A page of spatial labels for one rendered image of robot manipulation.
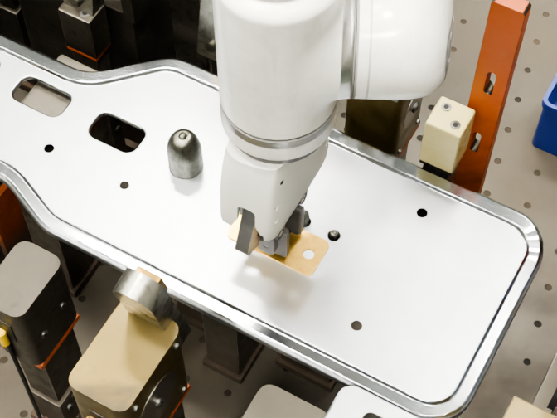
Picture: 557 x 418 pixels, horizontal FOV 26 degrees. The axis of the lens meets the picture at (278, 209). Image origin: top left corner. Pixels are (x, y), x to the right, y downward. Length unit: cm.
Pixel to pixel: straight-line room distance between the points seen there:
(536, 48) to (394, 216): 58
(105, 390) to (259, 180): 22
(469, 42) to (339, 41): 85
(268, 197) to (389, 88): 15
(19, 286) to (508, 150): 68
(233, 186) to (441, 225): 27
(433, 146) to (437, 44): 33
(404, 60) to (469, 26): 86
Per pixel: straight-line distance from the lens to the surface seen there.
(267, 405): 104
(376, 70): 78
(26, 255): 111
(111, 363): 99
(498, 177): 150
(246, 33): 75
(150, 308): 94
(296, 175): 90
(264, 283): 106
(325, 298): 106
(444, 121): 109
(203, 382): 135
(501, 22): 101
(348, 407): 102
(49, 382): 124
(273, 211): 90
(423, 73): 79
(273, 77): 78
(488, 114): 111
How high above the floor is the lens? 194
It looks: 59 degrees down
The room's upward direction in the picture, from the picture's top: straight up
